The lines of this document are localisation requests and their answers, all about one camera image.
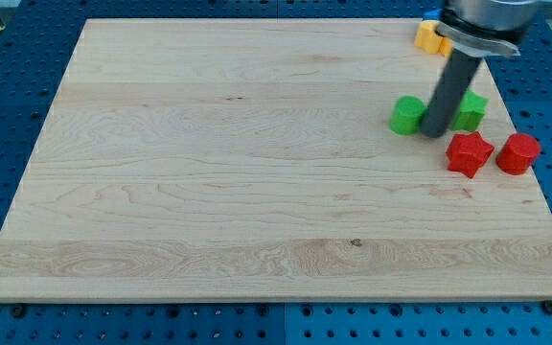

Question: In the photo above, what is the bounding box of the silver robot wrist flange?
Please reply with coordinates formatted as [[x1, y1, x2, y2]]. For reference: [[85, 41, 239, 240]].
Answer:
[[435, 0, 540, 58]]

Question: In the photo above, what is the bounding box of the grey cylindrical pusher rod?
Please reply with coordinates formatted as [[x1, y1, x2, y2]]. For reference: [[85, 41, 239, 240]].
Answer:
[[419, 49, 482, 138]]

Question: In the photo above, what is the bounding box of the green cylinder block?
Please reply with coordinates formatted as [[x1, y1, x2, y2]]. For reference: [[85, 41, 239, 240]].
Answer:
[[389, 96, 426, 135]]

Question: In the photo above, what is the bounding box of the blue block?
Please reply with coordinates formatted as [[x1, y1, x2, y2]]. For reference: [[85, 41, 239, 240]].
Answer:
[[422, 9, 442, 21]]

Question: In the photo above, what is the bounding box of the green star block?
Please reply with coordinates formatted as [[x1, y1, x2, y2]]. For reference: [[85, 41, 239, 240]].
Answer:
[[450, 90, 489, 132]]

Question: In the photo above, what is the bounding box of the yellow block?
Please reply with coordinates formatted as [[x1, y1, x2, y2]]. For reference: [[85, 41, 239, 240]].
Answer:
[[414, 19, 452, 58]]

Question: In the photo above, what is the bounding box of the red star block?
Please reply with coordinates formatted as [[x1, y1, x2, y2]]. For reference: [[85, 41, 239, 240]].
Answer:
[[446, 131, 495, 178]]

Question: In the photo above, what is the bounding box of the red cylinder block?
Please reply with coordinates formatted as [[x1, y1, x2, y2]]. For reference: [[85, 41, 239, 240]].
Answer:
[[496, 133, 541, 175]]

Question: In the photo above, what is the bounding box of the wooden board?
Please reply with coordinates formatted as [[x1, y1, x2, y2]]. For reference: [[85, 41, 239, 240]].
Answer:
[[0, 19, 552, 304]]

